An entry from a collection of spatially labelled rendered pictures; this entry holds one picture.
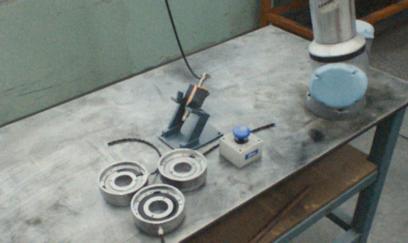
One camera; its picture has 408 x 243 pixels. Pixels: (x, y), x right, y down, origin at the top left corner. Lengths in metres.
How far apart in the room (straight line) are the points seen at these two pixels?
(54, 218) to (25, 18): 1.61
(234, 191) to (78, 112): 0.51
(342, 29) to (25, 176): 0.75
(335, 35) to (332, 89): 0.11
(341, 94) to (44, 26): 1.78
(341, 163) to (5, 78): 1.73
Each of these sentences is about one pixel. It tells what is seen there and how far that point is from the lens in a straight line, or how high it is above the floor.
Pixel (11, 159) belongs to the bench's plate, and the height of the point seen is 0.80.
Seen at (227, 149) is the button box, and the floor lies 0.83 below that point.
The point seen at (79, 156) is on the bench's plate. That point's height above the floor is 0.80.
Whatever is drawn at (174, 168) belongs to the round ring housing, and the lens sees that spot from 0.99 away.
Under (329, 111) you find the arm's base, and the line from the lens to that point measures 1.19.
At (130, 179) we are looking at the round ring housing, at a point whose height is 0.82.
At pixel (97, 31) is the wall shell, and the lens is 2.62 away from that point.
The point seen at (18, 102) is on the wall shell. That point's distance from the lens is 2.59.
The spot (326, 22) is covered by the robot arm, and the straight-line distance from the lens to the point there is 0.97.
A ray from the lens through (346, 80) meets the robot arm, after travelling 0.99.
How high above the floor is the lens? 1.47
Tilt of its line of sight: 36 degrees down
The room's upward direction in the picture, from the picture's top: 3 degrees counter-clockwise
